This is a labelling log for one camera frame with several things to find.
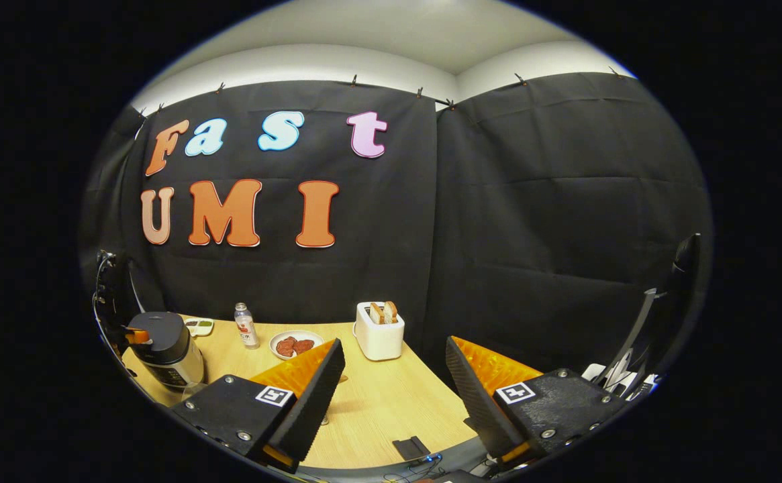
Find small clear bottle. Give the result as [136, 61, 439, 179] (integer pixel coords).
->
[234, 303, 260, 350]

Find thin black cable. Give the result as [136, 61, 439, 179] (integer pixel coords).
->
[384, 454, 445, 482]

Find black tripod stand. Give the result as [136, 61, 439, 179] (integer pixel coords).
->
[592, 233, 700, 396]

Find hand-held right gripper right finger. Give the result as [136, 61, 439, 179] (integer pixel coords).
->
[444, 335, 628, 470]

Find white stand base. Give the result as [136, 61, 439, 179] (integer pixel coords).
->
[582, 362, 660, 401]

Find white round plate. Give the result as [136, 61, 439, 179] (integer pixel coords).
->
[269, 330, 325, 361]

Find black backdrop cloth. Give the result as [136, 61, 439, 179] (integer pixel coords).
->
[79, 72, 712, 376]

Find black rice cooker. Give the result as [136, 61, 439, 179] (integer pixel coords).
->
[126, 311, 205, 393]

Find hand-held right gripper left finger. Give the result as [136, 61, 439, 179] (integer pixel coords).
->
[169, 337, 346, 474]

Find white toaster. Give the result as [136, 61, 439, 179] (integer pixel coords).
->
[354, 301, 405, 362]

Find row of cloth clips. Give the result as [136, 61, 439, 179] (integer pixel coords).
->
[137, 64, 626, 115]

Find small black block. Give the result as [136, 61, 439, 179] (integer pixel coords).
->
[392, 436, 432, 462]

